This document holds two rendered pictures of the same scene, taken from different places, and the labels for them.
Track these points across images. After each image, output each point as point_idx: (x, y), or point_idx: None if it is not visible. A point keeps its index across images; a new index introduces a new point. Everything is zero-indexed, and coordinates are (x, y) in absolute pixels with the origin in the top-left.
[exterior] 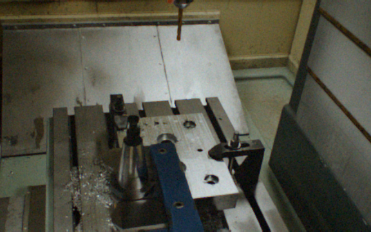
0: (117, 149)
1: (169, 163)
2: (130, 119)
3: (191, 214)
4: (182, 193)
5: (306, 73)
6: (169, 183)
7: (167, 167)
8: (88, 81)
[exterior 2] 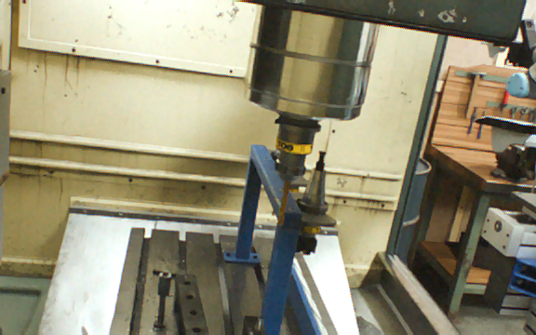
0: (328, 222)
1: (287, 203)
2: (324, 152)
3: (274, 185)
4: (278, 192)
5: None
6: (288, 195)
7: (288, 201)
8: None
